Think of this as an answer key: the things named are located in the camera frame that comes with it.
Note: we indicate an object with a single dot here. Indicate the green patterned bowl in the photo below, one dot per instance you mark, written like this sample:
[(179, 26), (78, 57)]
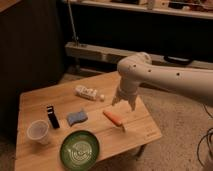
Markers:
[(79, 151)]

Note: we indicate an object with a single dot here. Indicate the clear plastic cup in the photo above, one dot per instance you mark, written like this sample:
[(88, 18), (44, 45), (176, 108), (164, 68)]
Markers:
[(38, 131)]

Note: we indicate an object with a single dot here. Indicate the white plastic bottle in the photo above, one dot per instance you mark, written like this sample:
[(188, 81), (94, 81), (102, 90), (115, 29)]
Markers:
[(89, 93)]

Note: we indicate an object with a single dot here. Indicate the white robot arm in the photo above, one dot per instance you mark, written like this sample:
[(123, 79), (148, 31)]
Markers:
[(196, 84)]

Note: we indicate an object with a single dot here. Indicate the wall shelf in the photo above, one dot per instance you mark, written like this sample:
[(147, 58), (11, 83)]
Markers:
[(148, 6)]

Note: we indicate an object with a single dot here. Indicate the metal stand pole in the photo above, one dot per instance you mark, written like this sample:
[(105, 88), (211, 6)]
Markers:
[(75, 38)]

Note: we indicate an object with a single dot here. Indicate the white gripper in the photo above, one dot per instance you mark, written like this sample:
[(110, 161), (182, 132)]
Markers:
[(126, 90)]

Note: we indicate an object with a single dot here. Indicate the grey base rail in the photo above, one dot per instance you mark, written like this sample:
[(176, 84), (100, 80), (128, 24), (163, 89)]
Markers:
[(113, 55)]

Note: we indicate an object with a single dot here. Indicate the blue sponge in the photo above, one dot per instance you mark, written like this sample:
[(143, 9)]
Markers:
[(78, 117)]

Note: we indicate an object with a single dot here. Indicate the black rectangular block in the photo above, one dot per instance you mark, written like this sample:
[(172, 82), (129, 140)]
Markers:
[(52, 117)]

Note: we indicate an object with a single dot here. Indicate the orange toy carrot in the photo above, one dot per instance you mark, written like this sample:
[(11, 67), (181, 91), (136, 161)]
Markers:
[(116, 120)]

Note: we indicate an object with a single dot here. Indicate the wooden table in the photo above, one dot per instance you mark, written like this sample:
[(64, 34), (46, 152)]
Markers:
[(90, 128)]

